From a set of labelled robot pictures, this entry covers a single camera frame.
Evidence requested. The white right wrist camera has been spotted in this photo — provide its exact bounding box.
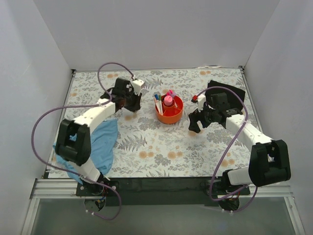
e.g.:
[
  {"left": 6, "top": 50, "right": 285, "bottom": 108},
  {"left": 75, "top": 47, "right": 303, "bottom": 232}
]
[{"left": 191, "top": 94, "right": 206, "bottom": 112}]

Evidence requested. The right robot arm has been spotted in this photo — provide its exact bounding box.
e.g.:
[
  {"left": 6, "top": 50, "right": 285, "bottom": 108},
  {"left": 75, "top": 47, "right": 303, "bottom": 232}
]
[{"left": 189, "top": 93, "right": 291, "bottom": 195}]

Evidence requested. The black folded cloth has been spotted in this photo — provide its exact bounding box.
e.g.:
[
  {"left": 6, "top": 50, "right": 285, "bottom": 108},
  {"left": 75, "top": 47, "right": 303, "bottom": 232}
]
[{"left": 205, "top": 80, "right": 246, "bottom": 110}]

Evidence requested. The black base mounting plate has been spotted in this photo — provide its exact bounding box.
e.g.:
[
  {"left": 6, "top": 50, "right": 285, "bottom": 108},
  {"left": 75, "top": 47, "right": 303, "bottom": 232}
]
[{"left": 76, "top": 177, "right": 241, "bottom": 206}]

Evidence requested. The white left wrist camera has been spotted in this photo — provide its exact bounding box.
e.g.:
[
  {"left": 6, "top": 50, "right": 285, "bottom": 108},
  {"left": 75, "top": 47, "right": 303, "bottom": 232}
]
[{"left": 131, "top": 79, "right": 145, "bottom": 95}]

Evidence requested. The aluminium front rail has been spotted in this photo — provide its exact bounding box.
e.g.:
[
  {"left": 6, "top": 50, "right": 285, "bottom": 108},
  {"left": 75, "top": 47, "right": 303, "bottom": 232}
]
[{"left": 31, "top": 177, "right": 292, "bottom": 198}]

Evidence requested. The orange round divided organizer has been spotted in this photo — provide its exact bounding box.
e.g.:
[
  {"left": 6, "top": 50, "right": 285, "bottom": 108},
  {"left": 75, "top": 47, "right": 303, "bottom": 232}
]
[{"left": 155, "top": 96, "right": 183, "bottom": 124}]

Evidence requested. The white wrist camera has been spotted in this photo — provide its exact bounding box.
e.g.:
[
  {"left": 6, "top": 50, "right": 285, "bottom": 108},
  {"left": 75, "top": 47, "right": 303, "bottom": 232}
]
[
  {"left": 131, "top": 79, "right": 145, "bottom": 95},
  {"left": 191, "top": 94, "right": 206, "bottom": 112}
]

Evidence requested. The blue capped marker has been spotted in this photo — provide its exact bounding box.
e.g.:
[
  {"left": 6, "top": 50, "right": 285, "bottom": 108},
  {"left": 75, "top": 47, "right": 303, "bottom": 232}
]
[{"left": 154, "top": 93, "right": 163, "bottom": 115}]

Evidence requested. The pink capped glue bottle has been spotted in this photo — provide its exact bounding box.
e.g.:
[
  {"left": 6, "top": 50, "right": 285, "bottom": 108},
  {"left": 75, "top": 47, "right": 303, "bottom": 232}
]
[{"left": 163, "top": 95, "right": 175, "bottom": 107}]

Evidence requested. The green capped marker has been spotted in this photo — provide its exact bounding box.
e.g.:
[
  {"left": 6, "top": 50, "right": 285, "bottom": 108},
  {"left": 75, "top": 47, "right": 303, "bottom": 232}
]
[{"left": 158, "top": 95, "right": 163, "bottom": 115}]

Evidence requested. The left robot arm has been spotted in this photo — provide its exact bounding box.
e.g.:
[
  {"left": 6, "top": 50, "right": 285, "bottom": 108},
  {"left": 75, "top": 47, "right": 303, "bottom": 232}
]
[{"left": 55, "top": 78, "right": 145, "bottom": 196}]

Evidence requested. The light blue cloth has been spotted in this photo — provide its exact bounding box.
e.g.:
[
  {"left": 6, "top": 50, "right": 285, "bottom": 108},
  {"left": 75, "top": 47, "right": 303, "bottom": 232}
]
[{"left": 53, "top": 119, "right": 118, "bottom": 183}]

